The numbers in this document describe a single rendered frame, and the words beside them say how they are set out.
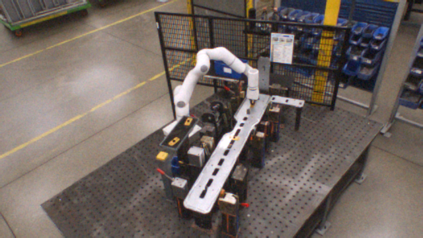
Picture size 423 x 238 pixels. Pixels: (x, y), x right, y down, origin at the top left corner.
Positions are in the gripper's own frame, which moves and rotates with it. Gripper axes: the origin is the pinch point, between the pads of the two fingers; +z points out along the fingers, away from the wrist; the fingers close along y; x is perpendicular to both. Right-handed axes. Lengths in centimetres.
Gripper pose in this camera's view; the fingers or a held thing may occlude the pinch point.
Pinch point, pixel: (252, 102)
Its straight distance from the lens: 280.7
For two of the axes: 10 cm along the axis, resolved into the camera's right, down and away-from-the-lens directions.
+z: 0.7, 7.8, 6.2
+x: 4.0, -5.9, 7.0
